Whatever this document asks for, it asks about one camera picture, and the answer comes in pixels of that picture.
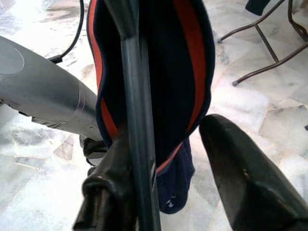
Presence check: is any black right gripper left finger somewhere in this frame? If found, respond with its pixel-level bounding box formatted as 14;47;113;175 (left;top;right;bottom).
73;127;139;231

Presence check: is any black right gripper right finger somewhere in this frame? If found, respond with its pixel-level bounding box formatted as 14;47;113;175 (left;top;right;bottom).
199;114;308;231

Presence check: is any dark grey plastic hanger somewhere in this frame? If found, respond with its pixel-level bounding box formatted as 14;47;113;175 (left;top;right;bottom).
105;0;162;231

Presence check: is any navy garment with orange stripe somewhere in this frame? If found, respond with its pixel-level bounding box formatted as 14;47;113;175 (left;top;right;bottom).
86;0;216;215

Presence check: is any marble-pattern folding table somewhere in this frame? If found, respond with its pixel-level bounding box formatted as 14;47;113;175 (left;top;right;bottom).
216;0;308;84

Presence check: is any plain black garment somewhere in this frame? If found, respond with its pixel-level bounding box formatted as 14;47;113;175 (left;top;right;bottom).
245;0;273;15

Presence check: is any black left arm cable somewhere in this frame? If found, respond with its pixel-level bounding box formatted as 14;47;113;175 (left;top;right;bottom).
49;0;84;64

